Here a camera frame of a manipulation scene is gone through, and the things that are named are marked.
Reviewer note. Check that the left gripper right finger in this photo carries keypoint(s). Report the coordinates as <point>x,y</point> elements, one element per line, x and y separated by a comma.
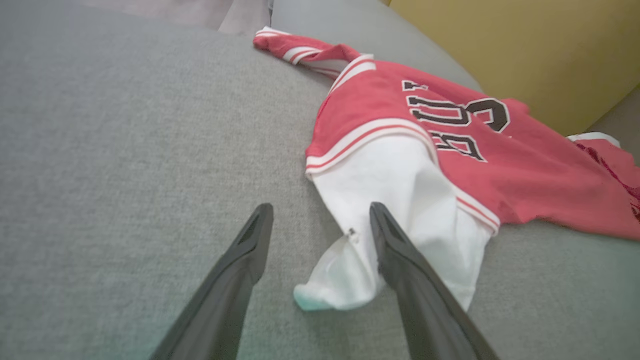
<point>425,300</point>

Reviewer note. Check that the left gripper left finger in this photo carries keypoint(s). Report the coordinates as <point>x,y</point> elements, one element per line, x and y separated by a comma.
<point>225,295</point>

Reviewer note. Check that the red white basketball jersey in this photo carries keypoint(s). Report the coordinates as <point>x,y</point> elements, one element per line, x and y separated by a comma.
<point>500,175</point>

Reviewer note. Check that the red shorts white trim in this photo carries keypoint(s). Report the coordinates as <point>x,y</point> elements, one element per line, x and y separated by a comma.
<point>610,165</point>

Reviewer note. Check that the grey sofa seat cushion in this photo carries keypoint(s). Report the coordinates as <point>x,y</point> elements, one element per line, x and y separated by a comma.
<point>125,150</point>

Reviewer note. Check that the yellow cushion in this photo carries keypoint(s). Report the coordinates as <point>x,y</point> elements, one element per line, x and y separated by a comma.
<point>525,45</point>

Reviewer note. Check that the grey sofa back cushion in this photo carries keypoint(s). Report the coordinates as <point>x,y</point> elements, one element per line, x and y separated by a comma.
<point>350,25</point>

